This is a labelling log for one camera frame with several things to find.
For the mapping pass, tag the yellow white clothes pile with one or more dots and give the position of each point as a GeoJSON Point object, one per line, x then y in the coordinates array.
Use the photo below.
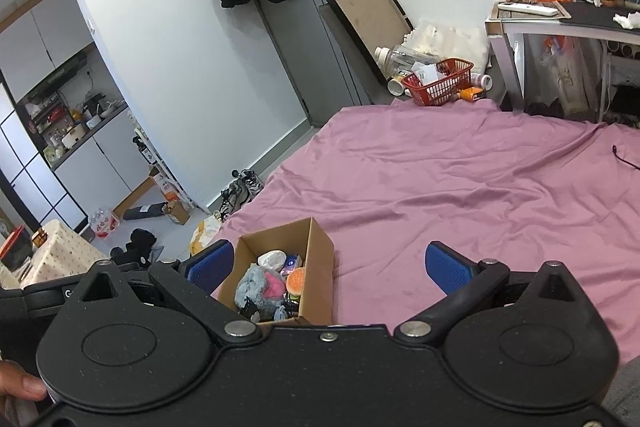
{"type": "Point", "coordinates": [204, 234]}

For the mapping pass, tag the red plastic basket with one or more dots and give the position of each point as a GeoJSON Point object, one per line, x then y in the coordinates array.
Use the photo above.
{"type": "Point", "coordinates": [435, 84]}

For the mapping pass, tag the grey door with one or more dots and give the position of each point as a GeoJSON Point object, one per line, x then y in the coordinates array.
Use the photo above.
{"type": "Point", "coordinates": [303, 33]}

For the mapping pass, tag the pink bed sheet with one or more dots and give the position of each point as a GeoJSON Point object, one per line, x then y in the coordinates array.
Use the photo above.
{"type": "Point", "coordinates": [384, 181]}

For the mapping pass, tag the framed board leaning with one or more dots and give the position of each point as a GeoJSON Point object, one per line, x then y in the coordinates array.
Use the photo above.
{"type": "Point", "coordinates": [372, 24]}

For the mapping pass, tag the white plastic bag under desk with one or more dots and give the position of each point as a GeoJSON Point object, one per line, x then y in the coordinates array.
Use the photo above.
{"type": "Point", "coordinates": [566, 59]}

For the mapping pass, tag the grey plush elephant toy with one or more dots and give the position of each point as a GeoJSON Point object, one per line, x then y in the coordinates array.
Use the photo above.
{"type": "Point", "coordinates": [262, 286]}

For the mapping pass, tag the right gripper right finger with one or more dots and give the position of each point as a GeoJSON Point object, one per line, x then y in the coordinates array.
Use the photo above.
{"type": "Point", "coordinates": [469, 287]}

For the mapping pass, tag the white soft packet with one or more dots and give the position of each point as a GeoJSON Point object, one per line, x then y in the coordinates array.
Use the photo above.
{"type": "Point", "coordinates": [273, 260]}

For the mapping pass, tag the small open carton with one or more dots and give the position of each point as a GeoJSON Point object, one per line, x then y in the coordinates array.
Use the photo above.
{"type": "Point", "coordinates": [176, 212]}

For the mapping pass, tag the clear plastic jar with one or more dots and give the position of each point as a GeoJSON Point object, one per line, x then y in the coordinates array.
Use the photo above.
{"type": "Point", "coordinates": [397, 60]}

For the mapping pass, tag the black white fringed pad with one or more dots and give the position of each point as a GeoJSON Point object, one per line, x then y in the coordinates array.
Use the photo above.
{"type": "Point", "coordinates": [255, 312]}

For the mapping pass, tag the brown cardboard box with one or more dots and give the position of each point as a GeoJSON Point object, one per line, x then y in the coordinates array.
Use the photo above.
{"type": "Point", "coordinates": [310, 285]}

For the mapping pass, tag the blue tissue pack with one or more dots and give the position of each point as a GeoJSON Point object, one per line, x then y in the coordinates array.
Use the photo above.
{"type": "Point", "coordinates": [292, 263]}

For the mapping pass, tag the grey sneakers pair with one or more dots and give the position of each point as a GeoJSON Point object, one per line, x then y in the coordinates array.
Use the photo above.
{"type": "Point", "coordinates": [244, 187]}

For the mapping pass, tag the person's hand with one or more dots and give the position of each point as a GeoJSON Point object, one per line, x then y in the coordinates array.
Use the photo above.
{"type": "Point", "coordinates": [17, 383]}

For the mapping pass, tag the plush hamburger toy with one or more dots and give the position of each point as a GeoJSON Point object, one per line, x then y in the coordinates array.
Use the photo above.
{"type": "Point", "coordinates": [295, 282]}

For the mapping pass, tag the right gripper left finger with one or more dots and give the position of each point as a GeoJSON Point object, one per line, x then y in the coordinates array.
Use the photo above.
{"type": "Point", "coordinates": [187, 287]}

